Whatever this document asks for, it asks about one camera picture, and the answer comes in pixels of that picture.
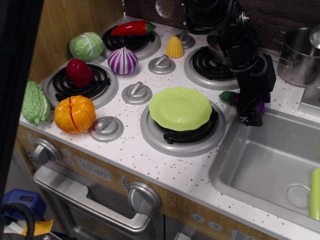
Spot light green item in sink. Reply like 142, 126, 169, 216
309, 168, 320, 221

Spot silver oven door handle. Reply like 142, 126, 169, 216
33, 166, 152, 235

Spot silver knob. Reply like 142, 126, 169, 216
89, 116, 124, 143
122, 81, 153, 105
175, 30, 196, 50
148, 54, 176, 75

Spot black braided cable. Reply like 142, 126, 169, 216
1, 202, 35, 237

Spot silver top knob middle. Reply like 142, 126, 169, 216
122, 81, 153, 105

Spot small steel lidded pot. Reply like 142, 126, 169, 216
206, 35, 230, 66

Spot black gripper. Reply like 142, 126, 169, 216
235, 52, 276, 127

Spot hanging silver strainer ladle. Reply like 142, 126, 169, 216
155, 0, 175, 19

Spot red toy chili pepper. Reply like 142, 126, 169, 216
110, 20, 156, 37

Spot left oven dial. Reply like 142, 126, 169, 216
32, 137, 62, 166

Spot light green plastic plate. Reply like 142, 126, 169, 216
148, 87, 213, 132

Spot orange toy pumpkin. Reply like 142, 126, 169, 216
54, 95, 96, 135

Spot back left stove burner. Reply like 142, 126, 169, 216
101, 26, 161, 61

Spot grey plastic sink basin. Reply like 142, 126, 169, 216
208, 109, 320, 232

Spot blue object on floor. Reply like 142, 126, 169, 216
2, 188, 47, 221

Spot silver top knob front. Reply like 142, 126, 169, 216
89, 116, 124, 143

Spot front left stove burner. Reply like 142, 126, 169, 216
41, 62, 119, 110

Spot silver top knob back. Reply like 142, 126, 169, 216
175, 30, 196, 50

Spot dark red toy pepper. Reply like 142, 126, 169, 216
66, 58, 95, 87

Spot grey faucet base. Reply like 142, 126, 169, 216
298, 86, 320, 118

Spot purple striped toy onion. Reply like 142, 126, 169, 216
107, 47, 138, 75

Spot yellow toy corn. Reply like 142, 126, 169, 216
165, 36, 184, 59

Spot purple toy eggplant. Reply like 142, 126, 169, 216
219, 91, 266, 116

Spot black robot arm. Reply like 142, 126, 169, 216
181, 0, 276, 127

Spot yellow cloth on floor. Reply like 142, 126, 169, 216
33, 219, 54, 237

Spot large steel pot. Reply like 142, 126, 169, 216
272, 27, 320, 87

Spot green toy bitter melon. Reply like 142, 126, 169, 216
21, 81, 51, 124

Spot oven dial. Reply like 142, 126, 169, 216
32, 137, 62, 166
127, 181, 162, 215

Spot green toy cabbage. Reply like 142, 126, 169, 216
68, 32, 104, 62

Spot silver top knob rear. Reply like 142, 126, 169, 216
148, 54, 176, 75

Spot right oven dial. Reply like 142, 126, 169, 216
127, 181, 162, 215

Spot front right stove burner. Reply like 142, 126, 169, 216
140, 102, 226, 157

